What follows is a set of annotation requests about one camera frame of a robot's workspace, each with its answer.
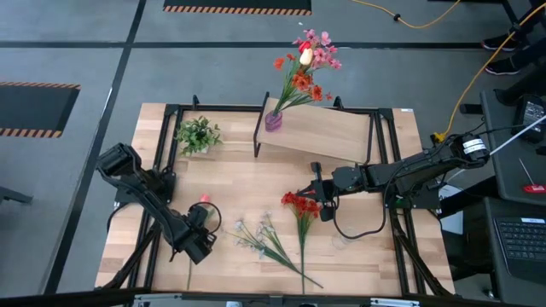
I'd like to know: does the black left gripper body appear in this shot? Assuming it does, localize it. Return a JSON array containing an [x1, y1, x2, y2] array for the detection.
[[170, 203, 219, 266]]

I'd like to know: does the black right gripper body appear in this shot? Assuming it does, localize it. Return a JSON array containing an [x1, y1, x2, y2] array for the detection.
[[298, 166, 368, 208]]

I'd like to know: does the red artificial flower bunch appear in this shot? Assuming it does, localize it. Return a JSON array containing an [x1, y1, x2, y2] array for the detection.
[[280, 190, 322, 296]]

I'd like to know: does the clear glass vase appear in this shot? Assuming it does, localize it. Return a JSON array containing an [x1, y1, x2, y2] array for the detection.
[[330, 227, 363, 252]]

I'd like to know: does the white artificial flower bunch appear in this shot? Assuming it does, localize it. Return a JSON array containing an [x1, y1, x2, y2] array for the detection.
[[227, 210, 324, 290]]

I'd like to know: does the purple ribbed glass vase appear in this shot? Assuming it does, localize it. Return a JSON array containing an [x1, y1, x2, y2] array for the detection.
[[264, 109, 284, 133]]

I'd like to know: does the orange artificial flower bunch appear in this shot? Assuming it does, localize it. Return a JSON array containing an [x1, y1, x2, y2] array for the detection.
[[272, 53, 334, 114]]

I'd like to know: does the pink artificial flower bunch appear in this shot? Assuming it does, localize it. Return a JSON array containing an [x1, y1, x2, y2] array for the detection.
[[275, 28, 343, 114]]

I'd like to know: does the green plant in white pot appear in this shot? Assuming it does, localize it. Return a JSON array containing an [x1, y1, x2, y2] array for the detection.
[[173, 114, 224, 158]]

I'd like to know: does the black overhead crossbar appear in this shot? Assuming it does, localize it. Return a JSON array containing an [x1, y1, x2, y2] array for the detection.
[[0, 287, 546, 307]]

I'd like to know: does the dark grey desk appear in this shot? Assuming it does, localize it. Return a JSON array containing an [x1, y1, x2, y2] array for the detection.
[[479, 87, 546, 307]]

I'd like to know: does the white rod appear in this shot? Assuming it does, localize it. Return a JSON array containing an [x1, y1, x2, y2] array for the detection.
[[489, 113, 546, 156]]

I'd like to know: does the black hazard-striped floor mat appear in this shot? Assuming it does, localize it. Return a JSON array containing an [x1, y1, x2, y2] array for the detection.
[[163, 0, 313, 17], [0, 81, 82, 139]]

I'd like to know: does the black keyboard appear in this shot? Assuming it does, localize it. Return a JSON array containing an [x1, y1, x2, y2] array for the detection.
[[492, 216, 546, 286]]

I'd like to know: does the black handheld device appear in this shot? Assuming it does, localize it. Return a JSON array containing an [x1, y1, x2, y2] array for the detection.
[[510, 94, 546, 145]]

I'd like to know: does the person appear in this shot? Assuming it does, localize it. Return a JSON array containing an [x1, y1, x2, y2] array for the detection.
[[480, 0, 546, 77]]

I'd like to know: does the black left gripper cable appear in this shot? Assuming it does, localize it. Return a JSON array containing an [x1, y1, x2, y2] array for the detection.
[[186, 200, 224, 236]]

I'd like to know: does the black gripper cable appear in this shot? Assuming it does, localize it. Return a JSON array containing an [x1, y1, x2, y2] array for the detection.
[[186, 200, 224, 236], [331, 189, 389, 240]]

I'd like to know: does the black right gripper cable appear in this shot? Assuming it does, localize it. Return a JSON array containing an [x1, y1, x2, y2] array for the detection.
[[331, 189, 389, 240]]

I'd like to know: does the wooden shelf with black frame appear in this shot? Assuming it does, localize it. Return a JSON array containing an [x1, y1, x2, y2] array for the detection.
[[253, 91, 377, 166]]

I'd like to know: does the yellow cable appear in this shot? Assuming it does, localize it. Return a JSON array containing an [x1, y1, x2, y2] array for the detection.
[[349, 0, 546, 145]]

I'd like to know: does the black table frame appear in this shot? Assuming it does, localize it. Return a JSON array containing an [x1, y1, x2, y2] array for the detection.
[[96, 93, 456, 299]]

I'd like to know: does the red handled tool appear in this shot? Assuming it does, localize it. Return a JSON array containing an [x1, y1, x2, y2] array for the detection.
[[518, 157, 546, 194]]

